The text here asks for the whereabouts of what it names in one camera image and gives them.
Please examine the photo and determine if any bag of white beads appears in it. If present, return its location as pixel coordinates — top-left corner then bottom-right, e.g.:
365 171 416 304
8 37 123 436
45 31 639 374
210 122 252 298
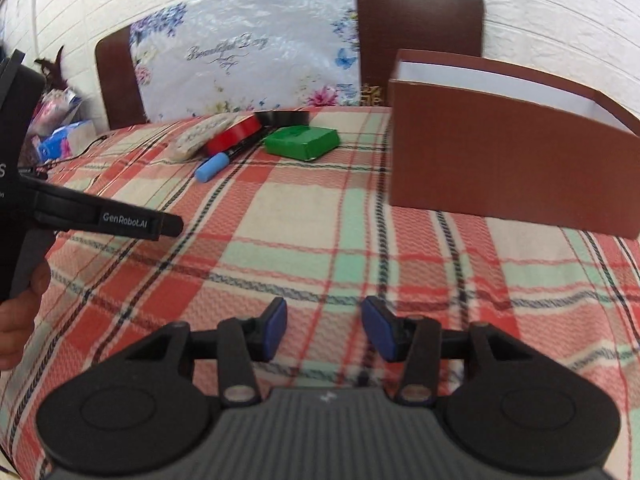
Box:
167 114 236 162

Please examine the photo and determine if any blue marker pen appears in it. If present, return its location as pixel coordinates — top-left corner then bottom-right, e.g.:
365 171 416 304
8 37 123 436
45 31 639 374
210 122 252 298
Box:
194 136 262 183

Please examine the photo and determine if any red tape roll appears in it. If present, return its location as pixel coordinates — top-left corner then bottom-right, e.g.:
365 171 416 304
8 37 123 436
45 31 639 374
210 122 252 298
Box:
204 114 262 157

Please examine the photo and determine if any green cardboard box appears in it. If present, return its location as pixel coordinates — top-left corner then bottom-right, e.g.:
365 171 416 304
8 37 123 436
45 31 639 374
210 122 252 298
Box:
264 126 341 162

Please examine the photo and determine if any black tape roll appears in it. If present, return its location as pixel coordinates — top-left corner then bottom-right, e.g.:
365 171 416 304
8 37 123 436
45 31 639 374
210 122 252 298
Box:
254 110 310 129

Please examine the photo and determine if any person's left hand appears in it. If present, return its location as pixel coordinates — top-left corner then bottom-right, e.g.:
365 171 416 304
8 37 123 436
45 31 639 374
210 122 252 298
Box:
0 260 51 372

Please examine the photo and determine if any blue tissue pack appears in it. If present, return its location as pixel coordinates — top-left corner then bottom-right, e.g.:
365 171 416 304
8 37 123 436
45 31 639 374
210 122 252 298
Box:
37 120 98 162

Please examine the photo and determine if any pink gift bag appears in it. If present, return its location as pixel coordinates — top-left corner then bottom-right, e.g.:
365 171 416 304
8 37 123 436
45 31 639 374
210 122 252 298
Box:
27 88 81 151

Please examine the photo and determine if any red plaid bed sheet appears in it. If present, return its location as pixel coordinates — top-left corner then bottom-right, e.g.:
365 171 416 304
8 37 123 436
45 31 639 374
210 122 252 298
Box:
1 108 639 479

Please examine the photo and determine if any brown shoe box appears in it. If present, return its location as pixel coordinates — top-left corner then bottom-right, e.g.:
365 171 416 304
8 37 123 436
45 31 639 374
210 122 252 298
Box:
388 50 639 238

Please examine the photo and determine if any black cable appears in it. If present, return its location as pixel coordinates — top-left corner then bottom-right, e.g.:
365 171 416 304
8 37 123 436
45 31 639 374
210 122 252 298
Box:
19 134 109 176

